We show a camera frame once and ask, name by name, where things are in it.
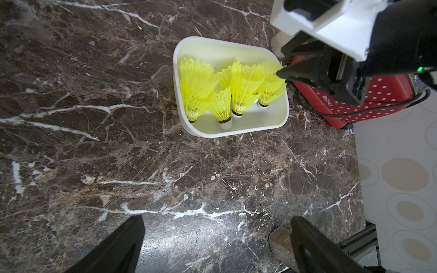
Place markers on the green shuttlecock group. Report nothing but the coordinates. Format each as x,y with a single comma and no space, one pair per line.
273,86
197,82

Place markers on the white storage box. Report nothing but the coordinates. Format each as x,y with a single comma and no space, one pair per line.
220,55

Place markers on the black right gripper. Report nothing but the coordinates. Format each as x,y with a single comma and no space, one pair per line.
404,40

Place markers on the metal lidded shaker jar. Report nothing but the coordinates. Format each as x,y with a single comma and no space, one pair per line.
281,247

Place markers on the red dotted toaster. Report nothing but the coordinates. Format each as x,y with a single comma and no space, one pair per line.
334,87

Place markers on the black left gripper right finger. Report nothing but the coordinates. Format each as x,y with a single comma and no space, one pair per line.
315,253

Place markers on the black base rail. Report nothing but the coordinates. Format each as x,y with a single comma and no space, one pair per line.
360,242

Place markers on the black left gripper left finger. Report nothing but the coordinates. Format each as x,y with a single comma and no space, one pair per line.
118,253

